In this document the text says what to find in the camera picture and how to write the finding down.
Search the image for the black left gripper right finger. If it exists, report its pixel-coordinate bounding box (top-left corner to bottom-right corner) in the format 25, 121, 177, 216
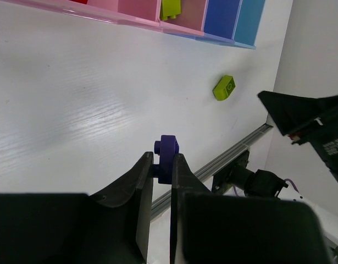
170, 154, 331, 263

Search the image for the dark blue lego brick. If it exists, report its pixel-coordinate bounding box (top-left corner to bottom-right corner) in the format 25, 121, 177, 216
153, 135, 179, 184

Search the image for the aluminium front rail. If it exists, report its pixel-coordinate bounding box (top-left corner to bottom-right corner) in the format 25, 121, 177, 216
151, 123, 273, 221

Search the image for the dark blue container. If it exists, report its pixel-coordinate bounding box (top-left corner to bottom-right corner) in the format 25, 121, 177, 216
202, 0, 241, 46

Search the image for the small pink container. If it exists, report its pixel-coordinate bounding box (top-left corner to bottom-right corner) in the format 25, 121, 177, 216
159, 0, 208, 37

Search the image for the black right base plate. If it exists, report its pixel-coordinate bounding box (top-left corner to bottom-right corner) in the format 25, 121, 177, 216
211, 151, 250, 195

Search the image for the small green lego brick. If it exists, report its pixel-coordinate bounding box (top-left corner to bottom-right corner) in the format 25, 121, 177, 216
213, 75, 236, 101

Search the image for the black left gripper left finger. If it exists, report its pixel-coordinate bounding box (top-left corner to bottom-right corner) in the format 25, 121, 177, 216
0, 152, 153, 263

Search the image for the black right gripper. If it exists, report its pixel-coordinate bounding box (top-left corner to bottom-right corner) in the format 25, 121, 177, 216
258, 91, 338, 183

